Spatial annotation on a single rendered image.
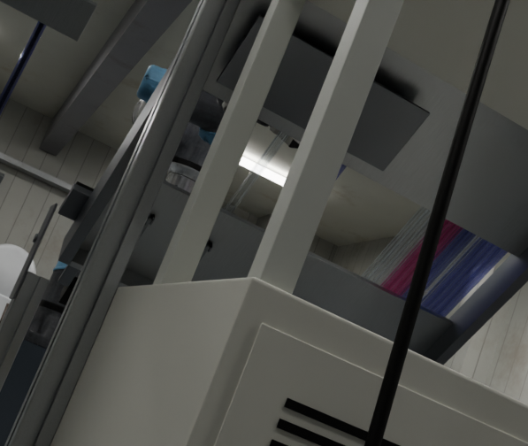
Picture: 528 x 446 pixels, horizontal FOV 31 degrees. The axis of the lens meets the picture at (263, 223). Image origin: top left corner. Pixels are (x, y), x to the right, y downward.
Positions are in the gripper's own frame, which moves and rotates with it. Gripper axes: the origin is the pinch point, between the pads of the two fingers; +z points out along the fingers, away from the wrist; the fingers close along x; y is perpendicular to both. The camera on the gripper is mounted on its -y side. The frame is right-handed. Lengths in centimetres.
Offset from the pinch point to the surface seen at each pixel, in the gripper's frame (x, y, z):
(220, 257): 3.3, -21.2, 7.4
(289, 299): -18, 10, 90
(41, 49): -12, -185, -682
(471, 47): 1, 32, 51
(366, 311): 31.7, -18.2, 8.1
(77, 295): -25, -13, 56
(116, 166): -21.0, -12.5, 13.5
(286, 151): 213, -151, -630
